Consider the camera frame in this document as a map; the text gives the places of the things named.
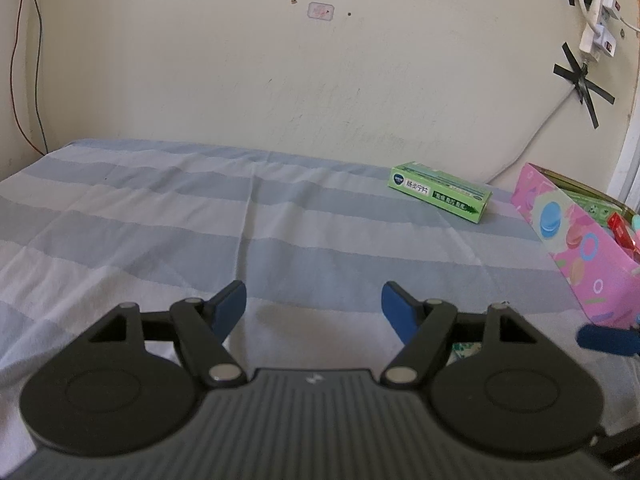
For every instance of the floral tissue packet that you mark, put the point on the floral tissue packet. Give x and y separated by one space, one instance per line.
465 350

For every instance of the striped bedsheet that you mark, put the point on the striped bedsheet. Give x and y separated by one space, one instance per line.
250 220

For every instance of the white power strip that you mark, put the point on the white power strip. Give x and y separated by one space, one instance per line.
597 30

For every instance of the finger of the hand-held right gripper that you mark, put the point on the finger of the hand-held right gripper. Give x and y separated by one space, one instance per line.
610 340

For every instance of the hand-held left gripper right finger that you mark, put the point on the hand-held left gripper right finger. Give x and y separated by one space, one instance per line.
400 310

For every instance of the pink tin box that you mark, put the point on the pink tin box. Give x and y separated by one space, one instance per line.
575 245

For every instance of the green packet with white print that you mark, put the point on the green packet with white print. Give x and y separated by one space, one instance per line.
592 205

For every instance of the small red box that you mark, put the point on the small red box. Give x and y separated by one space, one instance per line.
622 232

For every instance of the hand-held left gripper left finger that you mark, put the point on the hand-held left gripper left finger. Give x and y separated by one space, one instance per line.
227 307

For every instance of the white window frame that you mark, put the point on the white window frame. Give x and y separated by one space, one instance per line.
627 175

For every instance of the teal plush toy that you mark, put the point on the teal plush toy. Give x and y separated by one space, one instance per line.
636 222

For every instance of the pink wall sticker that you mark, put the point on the pink wall sticker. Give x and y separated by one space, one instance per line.
320 11

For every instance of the green medicine box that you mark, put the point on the green medicine box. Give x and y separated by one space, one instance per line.
435 192

